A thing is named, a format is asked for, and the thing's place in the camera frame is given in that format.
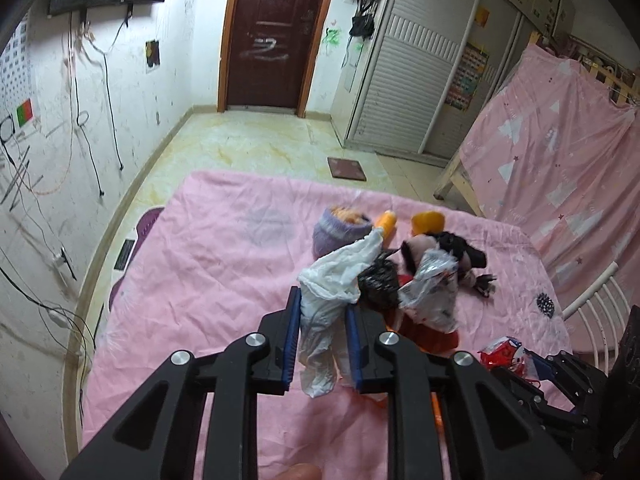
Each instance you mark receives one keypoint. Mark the white wall chart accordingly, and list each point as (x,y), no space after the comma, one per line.
(17,55)

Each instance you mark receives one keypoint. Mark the clear silver snack wrapper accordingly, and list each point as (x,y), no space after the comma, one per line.
(430,290)

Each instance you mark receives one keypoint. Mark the orange plastic cap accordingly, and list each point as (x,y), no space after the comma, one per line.
(427,221)

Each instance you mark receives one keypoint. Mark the yellow orange sticker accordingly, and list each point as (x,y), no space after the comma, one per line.
(483,16)

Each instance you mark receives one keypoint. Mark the pink printed curtain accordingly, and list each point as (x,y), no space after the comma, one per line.
(550,160)

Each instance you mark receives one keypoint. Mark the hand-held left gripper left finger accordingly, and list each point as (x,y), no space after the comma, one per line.
(292,340)

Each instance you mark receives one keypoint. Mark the purple knit hat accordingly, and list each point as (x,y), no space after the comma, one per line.
(332,232)

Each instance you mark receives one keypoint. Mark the orange carton box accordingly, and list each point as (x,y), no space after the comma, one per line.
(425,342)

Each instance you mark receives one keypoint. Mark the black plastic bag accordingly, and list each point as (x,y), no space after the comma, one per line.
(377,282)

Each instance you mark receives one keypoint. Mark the brown floor scale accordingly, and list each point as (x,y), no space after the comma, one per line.
(346,168)

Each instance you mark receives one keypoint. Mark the white slatted wardrobe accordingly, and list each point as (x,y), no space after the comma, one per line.
(400,60)

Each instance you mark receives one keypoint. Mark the white metal chair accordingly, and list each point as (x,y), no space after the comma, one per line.
(590,292)

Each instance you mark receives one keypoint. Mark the black hanging bag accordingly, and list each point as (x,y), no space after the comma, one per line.
(361,26)

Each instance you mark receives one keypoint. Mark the red and green sticker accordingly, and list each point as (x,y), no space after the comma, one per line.
(25,113)

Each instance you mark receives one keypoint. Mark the wooden bed frame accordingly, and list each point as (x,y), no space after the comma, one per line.
(457,182)

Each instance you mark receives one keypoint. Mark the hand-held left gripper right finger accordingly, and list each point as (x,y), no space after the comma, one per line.
(354,345)

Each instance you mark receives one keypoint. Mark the yellow and black wall sticker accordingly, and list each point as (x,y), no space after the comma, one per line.
(151,55)

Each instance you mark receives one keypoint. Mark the black dark toy bundle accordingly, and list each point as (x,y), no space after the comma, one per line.
(462,255)

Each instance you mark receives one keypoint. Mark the white plastic bag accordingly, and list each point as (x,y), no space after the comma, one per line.
(325,280)

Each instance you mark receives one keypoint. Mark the pink bed sheet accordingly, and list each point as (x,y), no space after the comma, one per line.
(210,260)

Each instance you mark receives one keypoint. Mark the dark brown door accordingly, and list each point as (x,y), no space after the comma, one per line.
(275,35)

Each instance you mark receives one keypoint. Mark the colourful grid poster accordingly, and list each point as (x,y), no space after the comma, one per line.
(465,77)

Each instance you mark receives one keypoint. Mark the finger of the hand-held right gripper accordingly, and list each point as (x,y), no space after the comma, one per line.
(515,385)
(542,367)

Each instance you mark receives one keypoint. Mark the person's left hand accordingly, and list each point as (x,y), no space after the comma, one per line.
(297,472)

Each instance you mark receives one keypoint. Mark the black hair clip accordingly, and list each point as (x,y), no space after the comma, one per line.
(484,285)

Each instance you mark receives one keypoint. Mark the small orange bottle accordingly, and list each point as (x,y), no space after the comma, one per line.
(386,222)

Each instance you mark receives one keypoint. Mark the red and white wrapper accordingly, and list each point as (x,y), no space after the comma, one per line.
(500,352)

